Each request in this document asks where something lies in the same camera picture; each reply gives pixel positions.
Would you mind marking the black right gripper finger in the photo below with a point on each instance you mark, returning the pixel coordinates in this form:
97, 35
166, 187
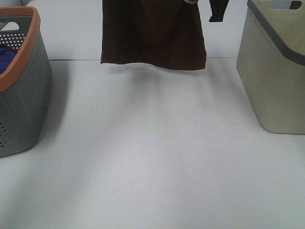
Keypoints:
218, 8

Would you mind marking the dark brown towel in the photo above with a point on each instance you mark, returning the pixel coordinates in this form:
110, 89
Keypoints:
163, 33

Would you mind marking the grey basket with orange rim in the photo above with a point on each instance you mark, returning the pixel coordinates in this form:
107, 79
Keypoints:
25, 85

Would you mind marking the blue cloth in basket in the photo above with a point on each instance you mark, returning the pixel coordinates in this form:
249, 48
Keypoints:
6, 57

